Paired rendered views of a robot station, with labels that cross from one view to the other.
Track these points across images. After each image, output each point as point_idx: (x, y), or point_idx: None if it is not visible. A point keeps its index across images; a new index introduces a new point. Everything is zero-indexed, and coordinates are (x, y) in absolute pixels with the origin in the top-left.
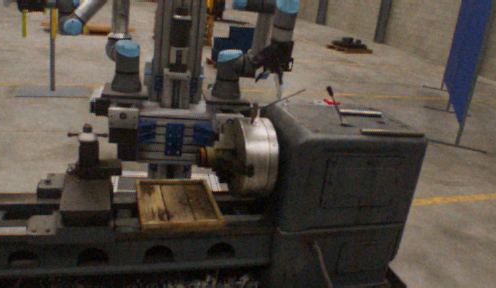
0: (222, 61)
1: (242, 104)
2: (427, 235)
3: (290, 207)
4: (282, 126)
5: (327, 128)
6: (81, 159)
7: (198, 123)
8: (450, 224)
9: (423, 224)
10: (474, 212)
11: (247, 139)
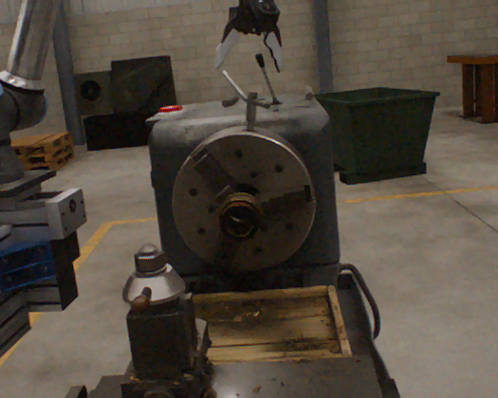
0: None
1: (48, 175)
2: (122, 303)
3: (336, 221)
4: (256, 126)
5: (292, 105)
6: (191, 347)
7: None
8: (117, 282)
9: (100, 299)
10: (109, 262)
11: (286, 147)
